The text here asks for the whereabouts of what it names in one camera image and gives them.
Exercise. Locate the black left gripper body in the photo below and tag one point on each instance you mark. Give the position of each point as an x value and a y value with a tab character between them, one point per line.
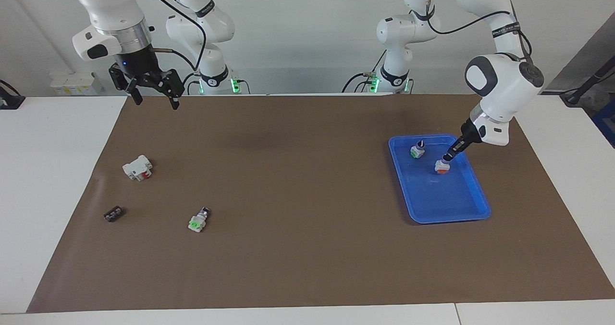
466	137

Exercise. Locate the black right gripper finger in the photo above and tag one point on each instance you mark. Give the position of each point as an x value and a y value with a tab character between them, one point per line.
174	101
137	96

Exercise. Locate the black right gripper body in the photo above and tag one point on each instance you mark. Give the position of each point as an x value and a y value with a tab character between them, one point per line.
141	70

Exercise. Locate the white green rotary switch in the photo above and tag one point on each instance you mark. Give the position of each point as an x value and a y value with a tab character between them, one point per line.
417	152
197	223
441	167

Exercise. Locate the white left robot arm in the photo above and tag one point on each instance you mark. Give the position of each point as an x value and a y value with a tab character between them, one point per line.
504	84

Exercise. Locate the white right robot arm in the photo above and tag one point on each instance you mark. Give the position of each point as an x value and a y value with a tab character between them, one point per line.
115	7

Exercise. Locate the blue plastic tray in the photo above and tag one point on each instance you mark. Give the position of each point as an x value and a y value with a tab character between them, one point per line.
442	195

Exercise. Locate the white red circuit breaker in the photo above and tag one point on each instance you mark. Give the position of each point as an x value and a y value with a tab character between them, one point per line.
135	167

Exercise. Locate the small black terminal block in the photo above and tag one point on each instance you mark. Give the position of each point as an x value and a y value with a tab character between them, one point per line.
114	214

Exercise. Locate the black stand pole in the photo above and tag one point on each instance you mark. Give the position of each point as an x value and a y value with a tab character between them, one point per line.
588	82

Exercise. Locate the blue storage box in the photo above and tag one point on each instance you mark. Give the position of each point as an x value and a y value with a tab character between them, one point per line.
606	123

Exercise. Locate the brown table mat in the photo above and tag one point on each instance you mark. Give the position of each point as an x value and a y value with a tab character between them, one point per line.
298	209

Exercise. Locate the black clamp mount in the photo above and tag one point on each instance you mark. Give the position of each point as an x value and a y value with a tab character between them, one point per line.
9	101

